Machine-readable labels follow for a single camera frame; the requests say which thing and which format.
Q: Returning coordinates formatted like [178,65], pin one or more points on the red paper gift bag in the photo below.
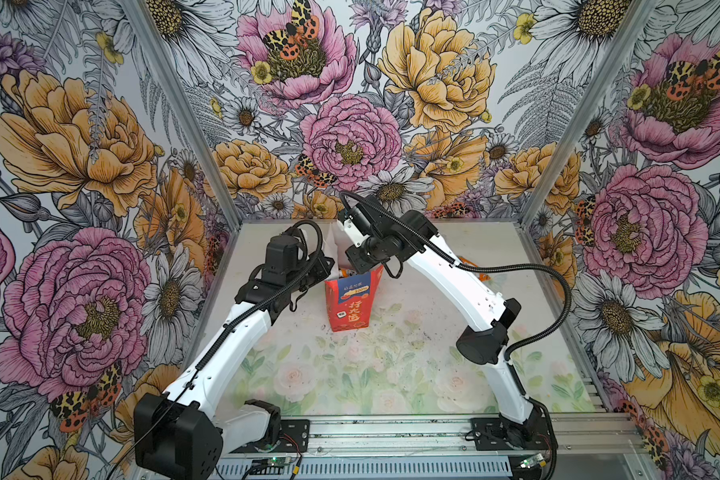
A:
[349,295]

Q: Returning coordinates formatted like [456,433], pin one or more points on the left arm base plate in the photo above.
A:
[283,436]

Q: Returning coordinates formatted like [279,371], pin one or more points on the small circuit board right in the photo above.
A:
[535,461]

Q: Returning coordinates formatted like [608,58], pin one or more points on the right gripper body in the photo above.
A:
[369,254]

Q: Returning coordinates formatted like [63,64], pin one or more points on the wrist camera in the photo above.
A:
[282,259]
[356,225]

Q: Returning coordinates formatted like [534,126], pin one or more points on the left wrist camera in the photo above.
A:
[282,259]

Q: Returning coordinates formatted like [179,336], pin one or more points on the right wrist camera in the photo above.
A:
[356,225]

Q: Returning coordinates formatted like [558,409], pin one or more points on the aluminium front rail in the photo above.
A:
[443,435]

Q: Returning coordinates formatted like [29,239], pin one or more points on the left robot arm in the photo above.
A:
[176,432]

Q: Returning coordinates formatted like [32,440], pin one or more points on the green circuit board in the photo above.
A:
[274,463]

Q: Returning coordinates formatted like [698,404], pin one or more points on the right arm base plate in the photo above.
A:
[499,433]

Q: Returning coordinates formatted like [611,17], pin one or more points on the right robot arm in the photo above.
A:
[487,314]

